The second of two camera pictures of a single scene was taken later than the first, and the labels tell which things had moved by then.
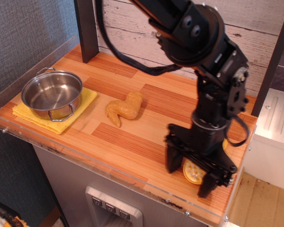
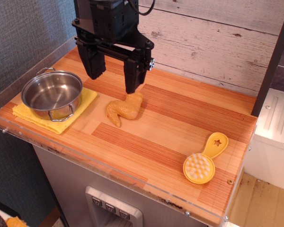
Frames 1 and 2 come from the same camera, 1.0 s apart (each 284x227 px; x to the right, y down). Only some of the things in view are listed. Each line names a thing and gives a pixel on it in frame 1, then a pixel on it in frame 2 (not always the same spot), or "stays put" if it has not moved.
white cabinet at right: x=270 y=157 stays put
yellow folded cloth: x=88 y=97 stays put
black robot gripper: x=202 y=143 to x=113 y=24
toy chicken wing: x=129 y=109 stays put
